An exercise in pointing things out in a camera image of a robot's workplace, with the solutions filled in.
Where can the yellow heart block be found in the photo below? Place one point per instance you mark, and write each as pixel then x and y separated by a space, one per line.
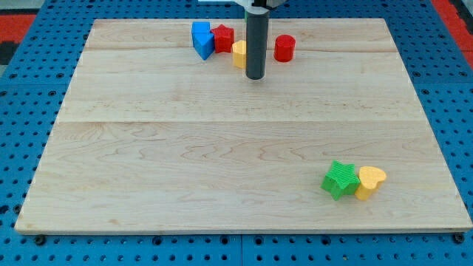
pixel 371 178

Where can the red cylinder block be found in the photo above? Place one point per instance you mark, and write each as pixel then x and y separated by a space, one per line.
pixel 284 48

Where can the light wooden board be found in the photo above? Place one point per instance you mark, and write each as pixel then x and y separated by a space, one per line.
pixel 151 139

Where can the blue triangle block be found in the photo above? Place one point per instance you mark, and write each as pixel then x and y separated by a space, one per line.
pixel 206 49

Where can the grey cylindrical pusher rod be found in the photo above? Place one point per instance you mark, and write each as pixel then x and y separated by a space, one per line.
pixel 256 44

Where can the yellow hexagon block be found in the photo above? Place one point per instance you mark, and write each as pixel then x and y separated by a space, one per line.
pixel 239 54

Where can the red star block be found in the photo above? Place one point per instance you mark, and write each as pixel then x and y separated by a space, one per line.
pixel 223 38

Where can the green star block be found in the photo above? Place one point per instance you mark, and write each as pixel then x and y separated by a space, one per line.
pixel 340 180

